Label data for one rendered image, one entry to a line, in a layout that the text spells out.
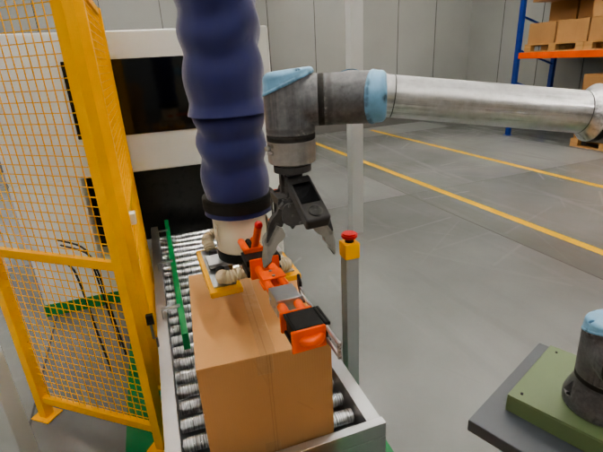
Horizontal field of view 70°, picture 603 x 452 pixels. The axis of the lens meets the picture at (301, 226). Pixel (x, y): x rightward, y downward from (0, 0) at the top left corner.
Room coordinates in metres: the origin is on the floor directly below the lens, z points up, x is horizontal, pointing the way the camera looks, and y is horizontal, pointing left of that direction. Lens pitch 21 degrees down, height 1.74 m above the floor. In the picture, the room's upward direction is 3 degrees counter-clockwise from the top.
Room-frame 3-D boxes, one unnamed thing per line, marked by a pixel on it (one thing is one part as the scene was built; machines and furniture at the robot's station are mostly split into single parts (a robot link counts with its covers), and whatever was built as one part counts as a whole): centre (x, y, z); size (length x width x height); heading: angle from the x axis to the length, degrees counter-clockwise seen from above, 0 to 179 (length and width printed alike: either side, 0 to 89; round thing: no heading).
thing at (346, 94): (0.80, -0.11, 1.67); 0.12 x 0.12 x 0.09; 86
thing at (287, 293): (0.89, 0.05, 1.21); 0.07 x 0.07 x 0.04; 19
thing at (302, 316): (0.76, 0.01, 1.21); 0.08 x 0.07 x 0.05; 19
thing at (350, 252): (1.69, -0.20, 0.50); 0.07 x 0.07 x 1.00; 18
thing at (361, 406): (2.20, 0.15, 0.50); 2.31 x 0.05 x 0.19; 18
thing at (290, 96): (0.80, 0.01, 1.67); 0.10 x 0.09 x 0.12; 86
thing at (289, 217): (0.81, 0.01, 1.50); 0.09 x 0.08 x 0.12; 18
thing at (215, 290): (1.30, 0.29, 1.11); 0.34 x 0.10 x 0.05; 19
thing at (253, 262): (1.10, 0.12, 1.21); 0.10 x 0.08 x 0.06; 109
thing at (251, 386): (1.31, 0.20, 0.75); 0.60 x 0.40 x 0.40; 15
